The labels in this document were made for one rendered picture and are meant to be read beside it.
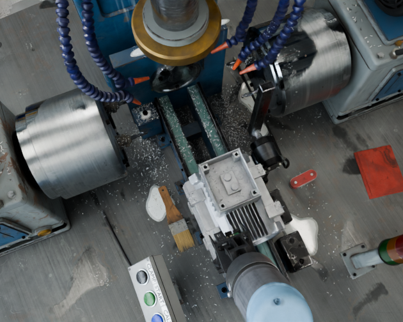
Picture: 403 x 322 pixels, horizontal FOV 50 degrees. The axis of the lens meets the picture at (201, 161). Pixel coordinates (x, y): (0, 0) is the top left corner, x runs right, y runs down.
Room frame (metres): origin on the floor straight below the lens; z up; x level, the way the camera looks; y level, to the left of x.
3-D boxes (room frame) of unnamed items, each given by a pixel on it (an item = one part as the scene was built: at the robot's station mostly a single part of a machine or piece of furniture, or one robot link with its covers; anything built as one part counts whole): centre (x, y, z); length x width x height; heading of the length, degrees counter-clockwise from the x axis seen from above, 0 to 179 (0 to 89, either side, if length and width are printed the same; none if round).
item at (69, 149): (0.36, 0.36, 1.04); 0.37 x 0.25 x 0.25; 112
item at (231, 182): (0.25, -0.06, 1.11); 0.12 x 0.11 x 0.07; 23
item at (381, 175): (0.37, -0.54, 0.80); 0.15 x 0.12 x 0.01; 12
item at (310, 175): (0.35, -0.31, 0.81); 0.09 x 0.03 x 0.02; 116
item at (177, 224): (0.23, 0.08, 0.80); 0.21 x 0.05 x 0.01; 24
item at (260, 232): (0.22, -0.08, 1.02); 0.20 x 0.19 x 0.19; 23
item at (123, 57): (0.64, 0.09, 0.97); 0.30 x 0.11 x 0.34; 112
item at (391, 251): (0.11, -0.45, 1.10); 0.06 x 0.06 x 0.04
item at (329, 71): (0.62, -0.27, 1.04); 0.41 x 0.25 x 0.25; 112
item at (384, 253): (0.11, -0.45, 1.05); 0.06 x 0.06 x 0.04
